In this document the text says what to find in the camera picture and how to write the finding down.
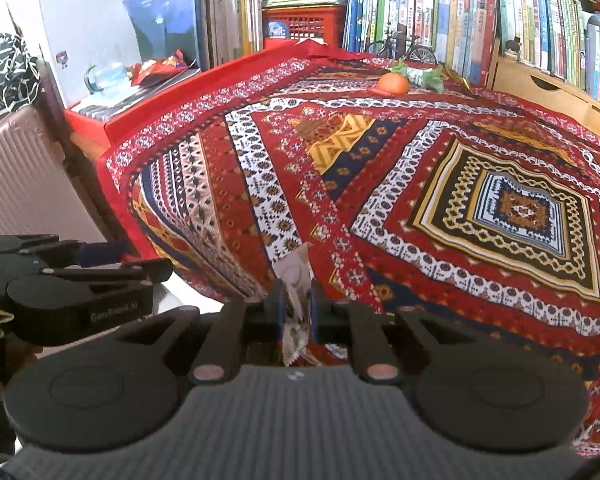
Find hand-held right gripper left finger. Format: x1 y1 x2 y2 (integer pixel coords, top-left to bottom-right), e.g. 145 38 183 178
107 280 287 386

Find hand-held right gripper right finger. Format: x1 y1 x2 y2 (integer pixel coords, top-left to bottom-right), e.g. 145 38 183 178
309 281 487 386

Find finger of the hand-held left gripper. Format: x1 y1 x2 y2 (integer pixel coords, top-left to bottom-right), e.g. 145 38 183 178
20 240 131 268
42 259 174 286

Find printed white wrapper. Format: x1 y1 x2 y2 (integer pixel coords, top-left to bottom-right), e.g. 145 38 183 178
275 242 313 366

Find pink suitcase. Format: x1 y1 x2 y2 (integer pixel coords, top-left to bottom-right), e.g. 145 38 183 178
0 105 106 246

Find red flat box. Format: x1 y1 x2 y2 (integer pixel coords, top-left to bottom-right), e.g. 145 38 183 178
77 67 201 122

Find glass pitcher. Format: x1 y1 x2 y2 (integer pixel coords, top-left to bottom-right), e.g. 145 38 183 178
84 62 131 98

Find patterned red tablecloth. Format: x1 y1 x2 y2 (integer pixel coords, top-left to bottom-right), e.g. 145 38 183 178
96 40 600 458

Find red snack packet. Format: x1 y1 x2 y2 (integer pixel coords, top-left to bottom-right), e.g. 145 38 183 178
130 50 188 86

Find black white patterned bag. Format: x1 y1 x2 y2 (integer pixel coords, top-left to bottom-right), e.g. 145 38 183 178
0 34 41 131

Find orange tangerine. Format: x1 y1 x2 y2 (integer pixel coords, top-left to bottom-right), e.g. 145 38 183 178
377 72 411 96

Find large blue book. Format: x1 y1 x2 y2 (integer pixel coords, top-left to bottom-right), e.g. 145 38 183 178
122 0 206 71

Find green artificial leaves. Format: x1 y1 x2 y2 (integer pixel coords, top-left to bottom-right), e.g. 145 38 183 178
390 60 448 93

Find row of pale upright books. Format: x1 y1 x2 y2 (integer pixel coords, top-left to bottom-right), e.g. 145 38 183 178
202 0 263 68

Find miniature black bicycle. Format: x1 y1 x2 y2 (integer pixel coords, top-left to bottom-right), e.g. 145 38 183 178
367 30 438 66

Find red plastic crate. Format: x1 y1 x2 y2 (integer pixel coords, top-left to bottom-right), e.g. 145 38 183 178
262 5 348 53

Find wooden drawer organizer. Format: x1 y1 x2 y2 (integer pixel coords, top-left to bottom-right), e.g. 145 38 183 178
486 52 600 136

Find row of colourful upright books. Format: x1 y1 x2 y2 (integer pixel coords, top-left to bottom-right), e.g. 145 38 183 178
342 0 498 86

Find row of thin shelf books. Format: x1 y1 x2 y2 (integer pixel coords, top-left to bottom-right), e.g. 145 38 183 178
495 0 600 111

